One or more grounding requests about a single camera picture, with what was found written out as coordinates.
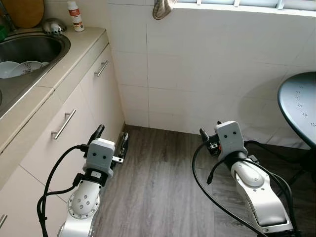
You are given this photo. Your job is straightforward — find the white plate purple floral print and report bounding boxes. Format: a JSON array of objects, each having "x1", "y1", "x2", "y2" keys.
[{"x1": 9, "y1": 60, "x2": 50, "y2": 79}]

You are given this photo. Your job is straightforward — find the black round table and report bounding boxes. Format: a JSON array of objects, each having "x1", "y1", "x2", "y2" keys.
[{"x1": 244, "y1": 72, "x2": 316, "y2": 189}]

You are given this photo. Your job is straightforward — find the stainless steel double sink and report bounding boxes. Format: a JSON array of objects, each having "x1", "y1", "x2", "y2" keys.
[{"x1": 0, "y1": 31, "x2": 72, "y2": 119}]

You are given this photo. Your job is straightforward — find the white bottle orange label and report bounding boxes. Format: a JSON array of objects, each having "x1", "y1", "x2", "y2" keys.
[{"x1": 67, "y1": 0, "x2": 85, "y2": 33}]

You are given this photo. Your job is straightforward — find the brown checked towel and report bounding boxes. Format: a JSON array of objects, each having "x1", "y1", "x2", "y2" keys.
[{"x1": 152, "y1": 0, "x2": 178, "y2": 21}]

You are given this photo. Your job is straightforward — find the brown wooden cutting board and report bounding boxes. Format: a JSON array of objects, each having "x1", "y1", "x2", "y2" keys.
[{"x1": 2, "y1": 0, "x2": 45, "y2": 29}]

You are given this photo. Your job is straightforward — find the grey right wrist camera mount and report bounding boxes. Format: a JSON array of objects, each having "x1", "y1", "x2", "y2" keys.
[{"x1": 214, "y1": 120, "x2": 248, "y2": 160}]

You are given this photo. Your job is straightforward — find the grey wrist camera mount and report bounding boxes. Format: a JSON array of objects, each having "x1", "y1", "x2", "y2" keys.
[
  {"x1": 214, "y1": 120, "x2": 248, "y2": 160},
  {"x1": 84, "y1": 138, "x2": 117, "y2": 178}
]

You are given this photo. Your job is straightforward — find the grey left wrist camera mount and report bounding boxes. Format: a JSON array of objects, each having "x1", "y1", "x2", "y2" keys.
[{"x1": 84, "y1": 138, "x2": 117, "y2": 178}]

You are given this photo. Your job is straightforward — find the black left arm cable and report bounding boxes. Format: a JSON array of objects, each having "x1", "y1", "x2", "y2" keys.
[{"x1": 37, "y1": 144, "x2": 89, "y2": 237}]

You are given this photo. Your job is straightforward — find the white window frame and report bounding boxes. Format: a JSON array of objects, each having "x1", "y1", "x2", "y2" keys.
[{"x1": 170, "y1": 0, "x2": 316, "y2": 18}]

